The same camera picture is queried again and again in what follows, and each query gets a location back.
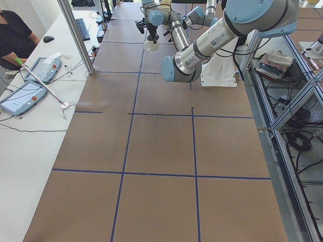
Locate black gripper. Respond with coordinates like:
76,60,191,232
147,23,159,43

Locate white cup with handle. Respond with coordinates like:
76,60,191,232
144,40,159,51

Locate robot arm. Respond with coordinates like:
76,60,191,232
136,0,299,83
183,1,219,29

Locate cream cylindrical bin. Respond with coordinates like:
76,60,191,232
158,0,172,11

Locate black keyboard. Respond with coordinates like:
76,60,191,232
75,18,90,41

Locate black computer mouse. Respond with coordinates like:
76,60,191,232
43,36,55,43

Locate upper teach pendant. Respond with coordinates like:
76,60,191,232
29,57,62,84

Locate teach pendant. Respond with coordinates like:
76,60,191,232
29,57,62,84
1,81,47,116

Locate reacher grabber tool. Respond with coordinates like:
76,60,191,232
15,58,77,120

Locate stack of books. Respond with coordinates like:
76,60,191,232
255,50,294,80

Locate lower teach pendant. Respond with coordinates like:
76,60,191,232
1,81,47,116

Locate person in black shirt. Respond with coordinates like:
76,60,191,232
1,10,40,71

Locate aluminium frame post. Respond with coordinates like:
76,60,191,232
57,0,94,75

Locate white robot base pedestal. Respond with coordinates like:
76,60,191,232
199,25,239,88

